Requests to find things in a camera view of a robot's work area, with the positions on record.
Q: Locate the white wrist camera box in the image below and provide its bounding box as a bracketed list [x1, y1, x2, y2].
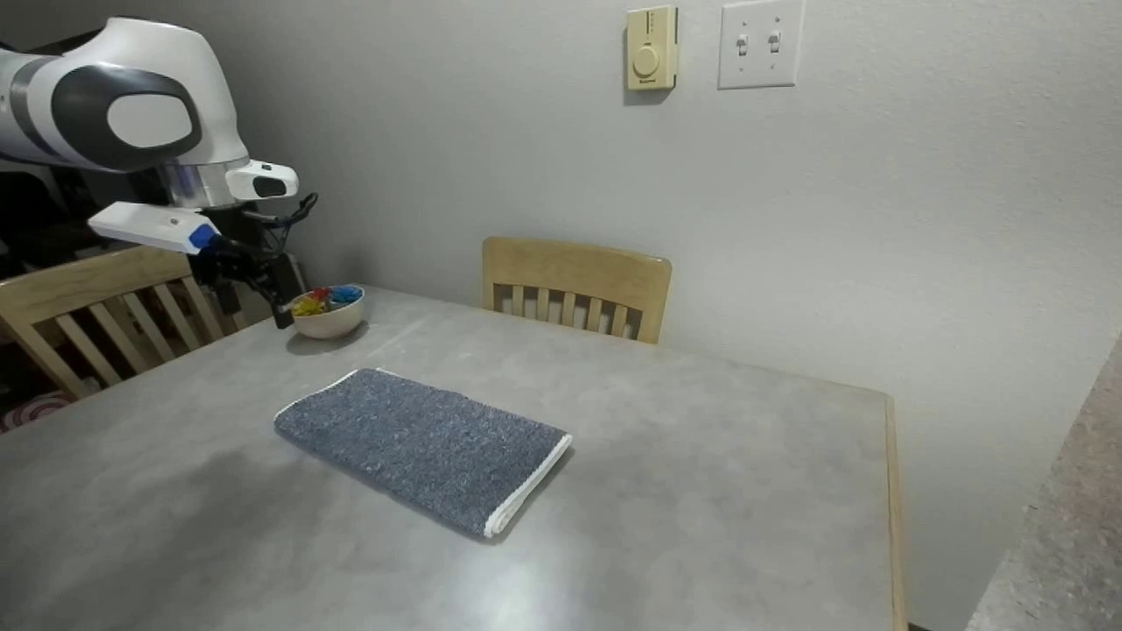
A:
[85, 200, 224, 261]

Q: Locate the beige ceramic bowl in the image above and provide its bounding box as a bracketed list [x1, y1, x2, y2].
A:
[285, 280, 371, 345]

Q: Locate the light wooden slat-back chair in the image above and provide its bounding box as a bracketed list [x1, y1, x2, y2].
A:
[476, 236, 676, 347]
[0, 241, 252, 405]

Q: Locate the white double switch plate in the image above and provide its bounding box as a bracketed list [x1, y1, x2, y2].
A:
[715, 0, 807, 94]

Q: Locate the pink white floor mat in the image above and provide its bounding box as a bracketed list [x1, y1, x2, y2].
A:
[0, 388, 78, 436]

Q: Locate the grey towel with white edge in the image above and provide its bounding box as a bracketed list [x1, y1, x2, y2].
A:
[269, 364, 577, 545]

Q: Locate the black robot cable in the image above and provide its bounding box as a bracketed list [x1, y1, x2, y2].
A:
[238, 189, 322, 231]

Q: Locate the speckled stone countertop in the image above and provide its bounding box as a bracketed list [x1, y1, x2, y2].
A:
[965, 329, 1122, 631]

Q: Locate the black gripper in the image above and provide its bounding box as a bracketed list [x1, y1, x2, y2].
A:
[189, 206, 307, 335]

